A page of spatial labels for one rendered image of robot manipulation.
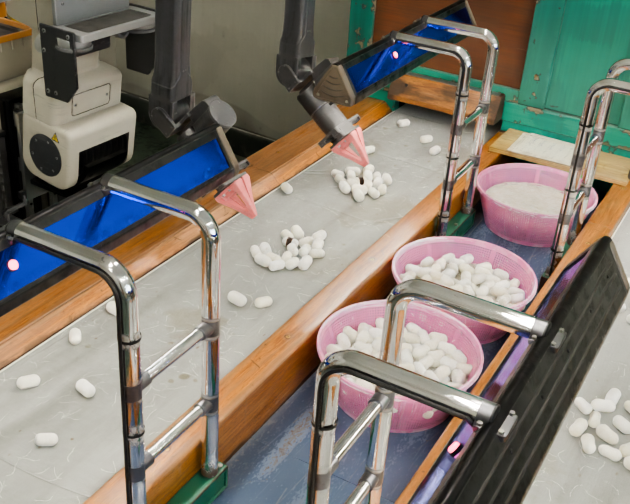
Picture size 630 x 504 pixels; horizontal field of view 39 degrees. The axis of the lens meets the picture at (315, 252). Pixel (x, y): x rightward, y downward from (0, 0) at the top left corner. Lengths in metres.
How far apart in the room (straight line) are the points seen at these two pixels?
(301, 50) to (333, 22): 1.60
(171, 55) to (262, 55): 2.10
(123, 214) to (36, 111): 1.03
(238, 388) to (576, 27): 1.30
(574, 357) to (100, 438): 0.67
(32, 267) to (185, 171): 0.29
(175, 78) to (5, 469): 0.75
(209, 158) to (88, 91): 0.92
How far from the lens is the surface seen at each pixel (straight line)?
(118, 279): 0.93
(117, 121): 2.17
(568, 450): 1.35
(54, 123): 2.10
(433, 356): 1.47
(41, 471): 1.25
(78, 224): 1.08
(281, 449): 1.36
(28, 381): 1.38
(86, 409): 1.34
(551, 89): 2.29
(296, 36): 1.89
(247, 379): 1.34
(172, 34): 1.62
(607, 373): 1.52
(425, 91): 2.34
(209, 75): 3.93
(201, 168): 1.24
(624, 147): 2.28
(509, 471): 0.77
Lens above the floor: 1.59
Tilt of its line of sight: 30 degrees down
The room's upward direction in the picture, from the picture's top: 4 degrees clockwise
